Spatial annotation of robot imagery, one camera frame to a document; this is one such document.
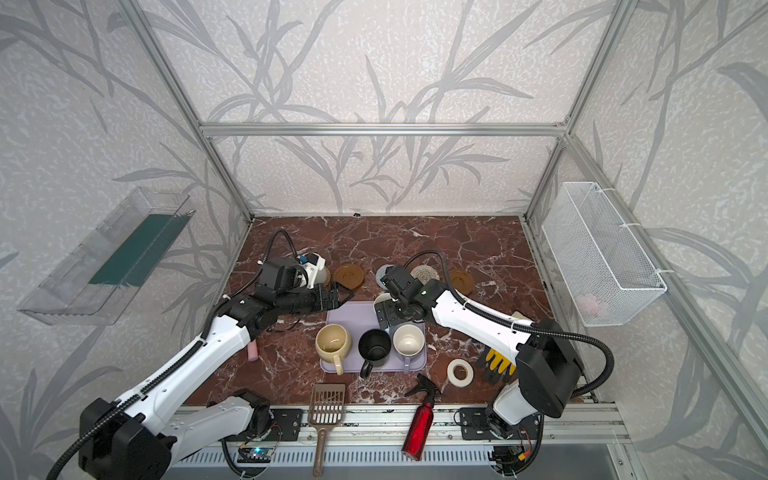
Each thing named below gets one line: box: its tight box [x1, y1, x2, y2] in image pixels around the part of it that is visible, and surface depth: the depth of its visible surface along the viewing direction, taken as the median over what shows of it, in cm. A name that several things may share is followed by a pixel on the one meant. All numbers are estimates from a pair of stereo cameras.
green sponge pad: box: [89, 210, 195, 288], surface depth 68 cm
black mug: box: [358, 328, 392, 379], surface depth 80 cm
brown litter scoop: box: [308, 383, 346, 478], surface depth 78 cm
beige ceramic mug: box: [315, 323, 352, 375], surface depth 81 cm
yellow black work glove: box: [485, 348, 516, 376], surface depth 84 cm
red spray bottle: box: [401, 373, 442, 461], surface depth 73 cm
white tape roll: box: [447, 358, 474, 388], surface depth 83 cm
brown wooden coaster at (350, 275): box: [333, 263, 365, 290], surface depth 104 cm
